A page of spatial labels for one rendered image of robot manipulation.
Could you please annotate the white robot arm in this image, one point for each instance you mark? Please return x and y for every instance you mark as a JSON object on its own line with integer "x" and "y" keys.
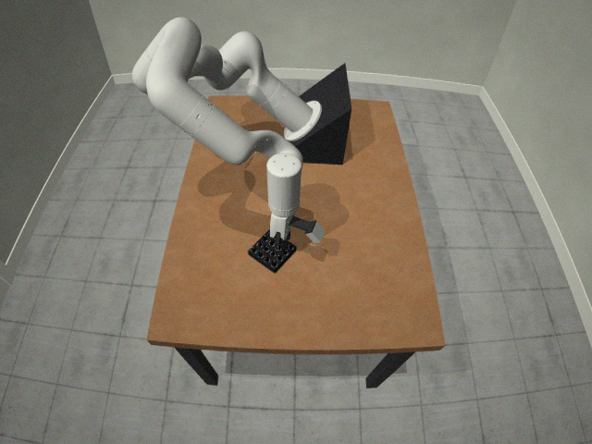
{"x": 177, "y": 60}

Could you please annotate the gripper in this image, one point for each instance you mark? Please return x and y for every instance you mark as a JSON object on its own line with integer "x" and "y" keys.
{"x": 280, "y": 225}

